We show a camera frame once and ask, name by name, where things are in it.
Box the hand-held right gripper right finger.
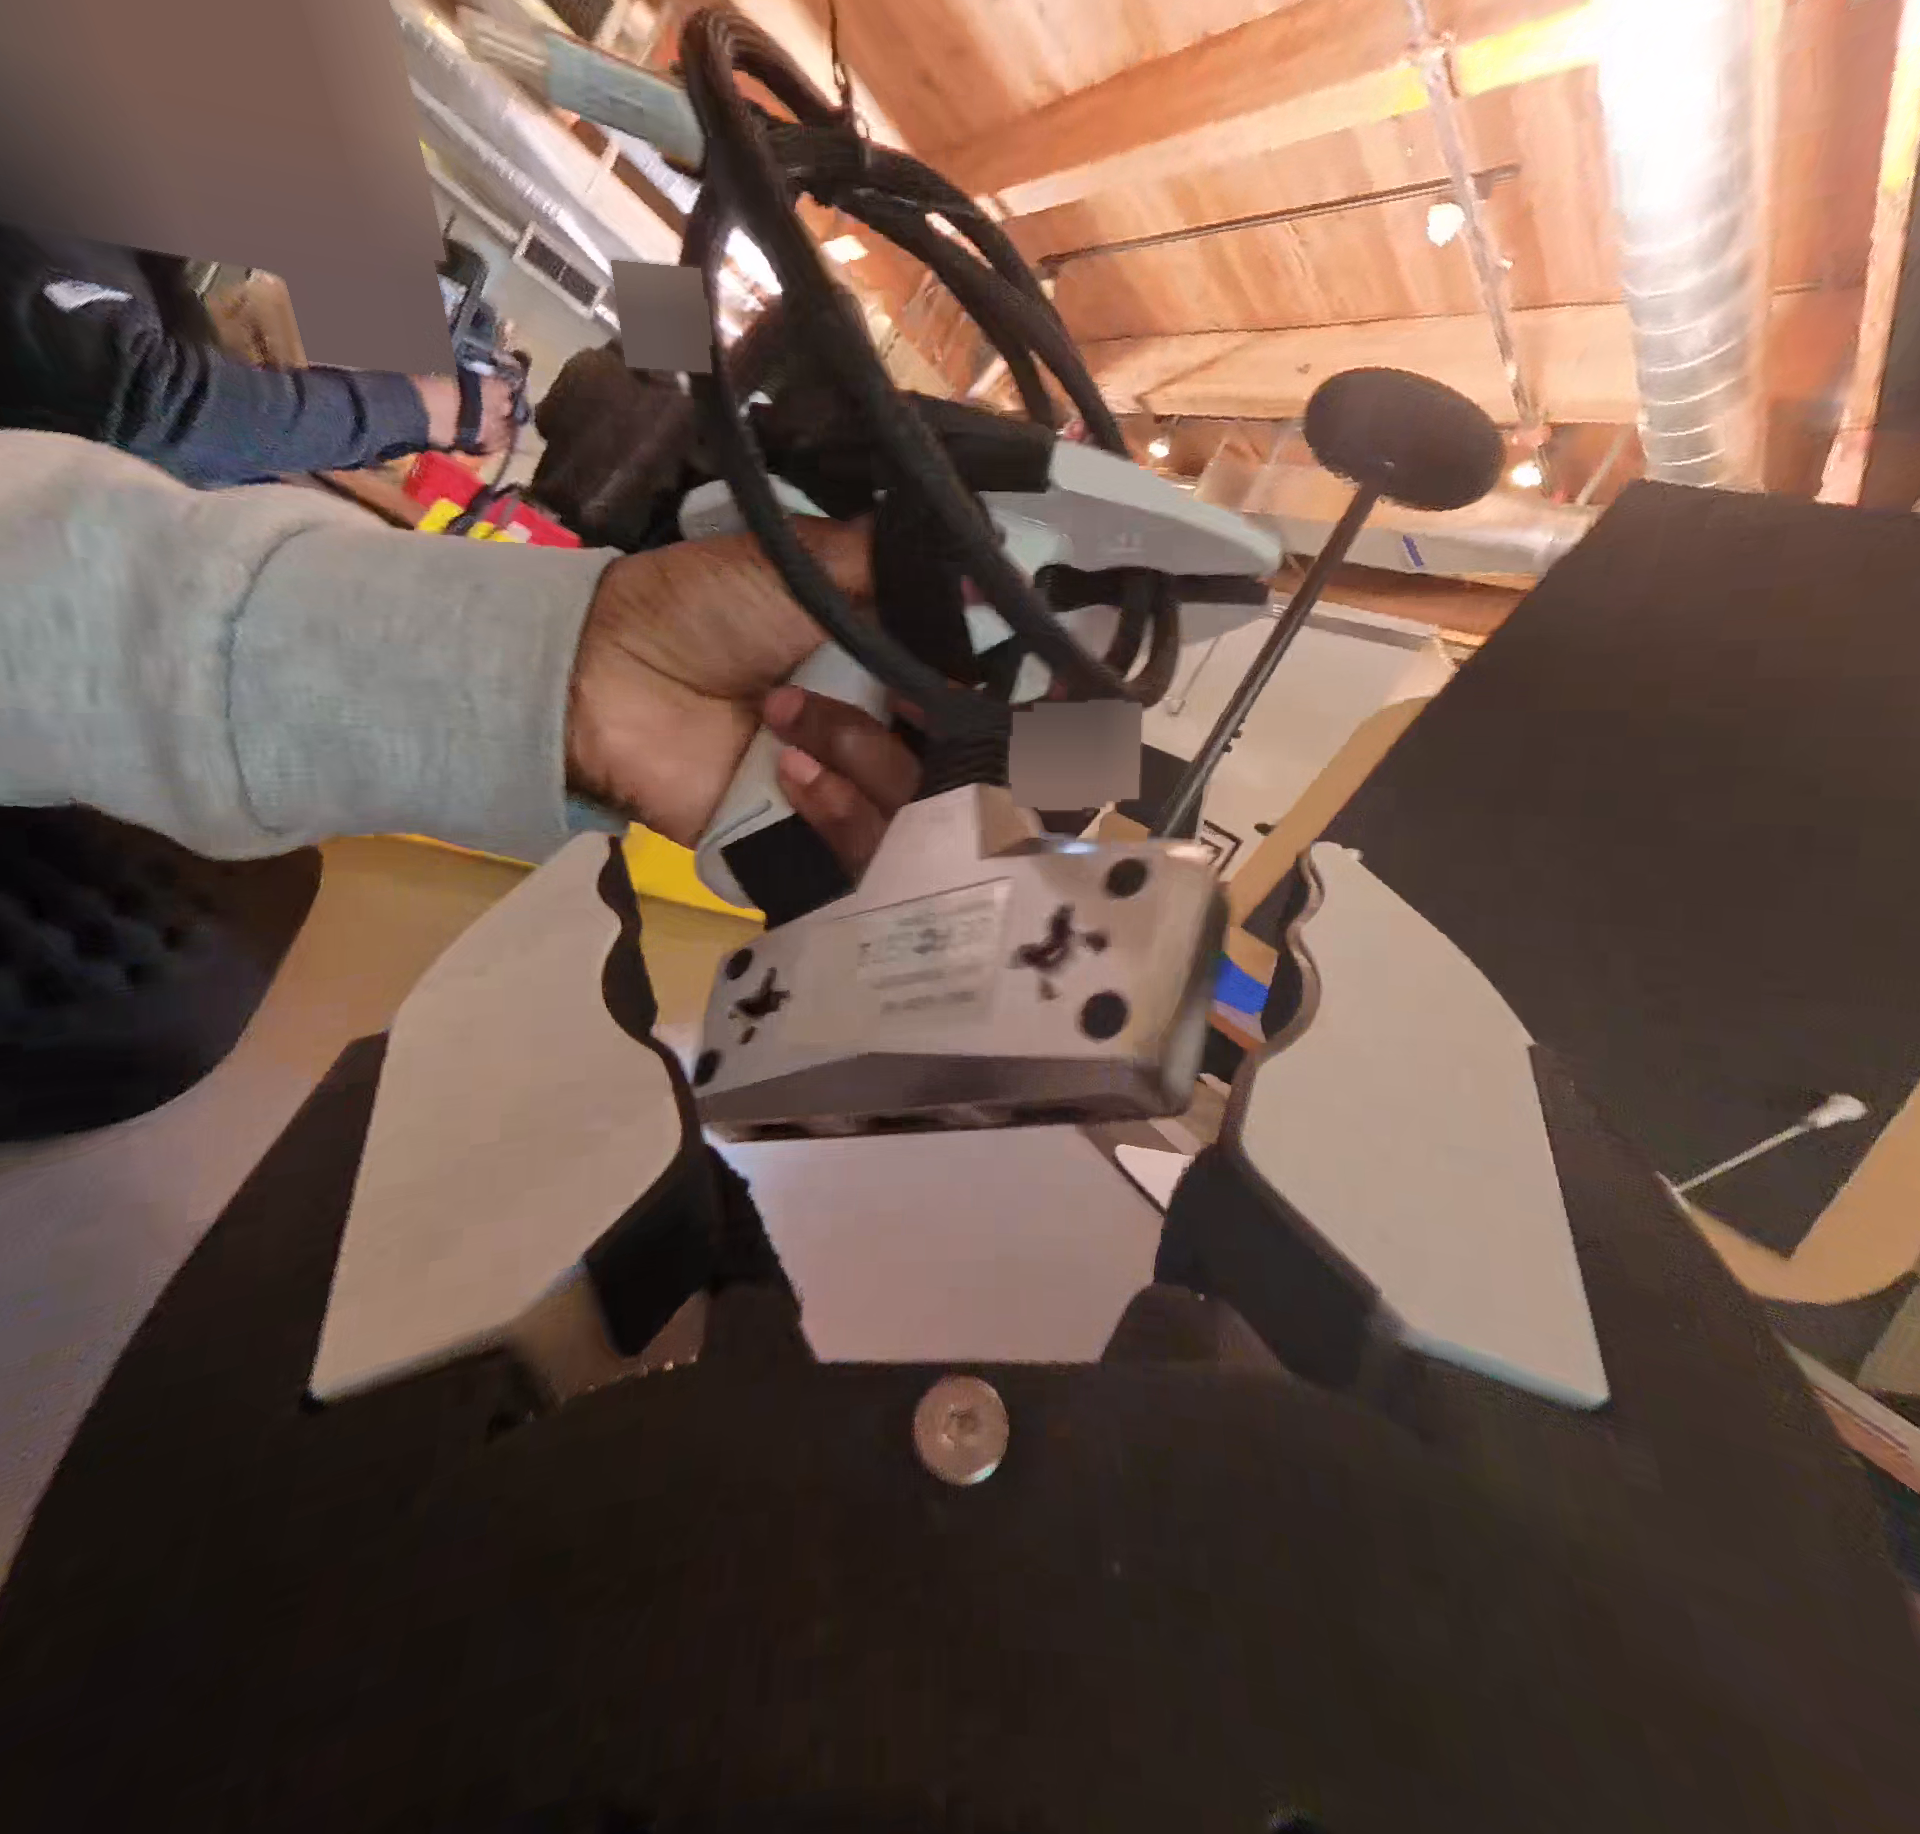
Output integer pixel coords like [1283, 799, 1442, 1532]
[1156, 842, 1619, 1411]

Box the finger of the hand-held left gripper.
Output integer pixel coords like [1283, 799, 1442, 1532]
[981, 440, 1291, 621]

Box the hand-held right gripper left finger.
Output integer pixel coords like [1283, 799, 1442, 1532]
[304, 830, 798, 1403]

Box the grey adapter hub with cable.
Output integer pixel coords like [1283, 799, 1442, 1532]
[676, 3, 1235, 1142]

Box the person's left forearm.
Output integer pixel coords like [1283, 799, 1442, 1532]
[0, 429, 623, 864]

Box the person's left hand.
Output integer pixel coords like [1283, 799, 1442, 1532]
[564, 517, 924, 875]

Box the small white air vent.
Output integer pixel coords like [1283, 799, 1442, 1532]
[514, 221, 615, 309]

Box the black stand with round disc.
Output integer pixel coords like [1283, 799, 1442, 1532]
[1154, 366, 1507, 842]

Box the black board with wooden rim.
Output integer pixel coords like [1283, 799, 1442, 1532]
[1221, 481, 1920, 1311]

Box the black quilted cushion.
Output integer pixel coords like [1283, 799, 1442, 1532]
[0, 806, 324, 1142]

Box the white clip with thin wire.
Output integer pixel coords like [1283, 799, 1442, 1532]
[1670, 1093, 1874, 1200]

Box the wide silver ventilation duct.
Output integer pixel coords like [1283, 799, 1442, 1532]
[1590, 0, 1778, 487]

